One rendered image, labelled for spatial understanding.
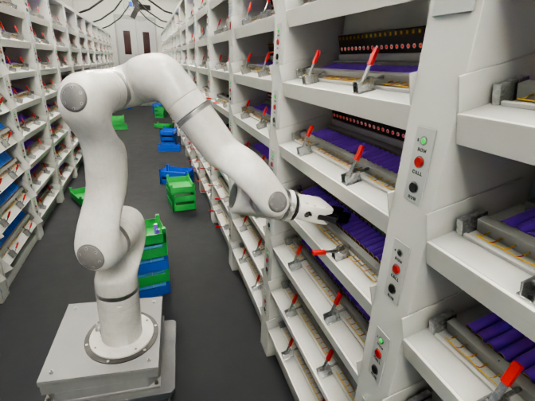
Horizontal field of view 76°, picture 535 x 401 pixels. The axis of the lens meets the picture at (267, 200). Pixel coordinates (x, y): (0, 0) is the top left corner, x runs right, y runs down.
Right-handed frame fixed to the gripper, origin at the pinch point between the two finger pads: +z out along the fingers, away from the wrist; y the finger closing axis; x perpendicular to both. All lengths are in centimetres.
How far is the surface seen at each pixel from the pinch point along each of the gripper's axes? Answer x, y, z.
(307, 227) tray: 7.9, 6.3, -4.4
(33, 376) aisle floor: 105, 47, -77
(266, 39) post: -50, 101, -4
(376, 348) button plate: 16.0, -33.2, -4.0
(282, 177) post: 0.1, 31.3, -5.8
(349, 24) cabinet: -52, 28, -1
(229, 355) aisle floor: 85, 37, -2
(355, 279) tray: 8.0, -20.7, -4.6
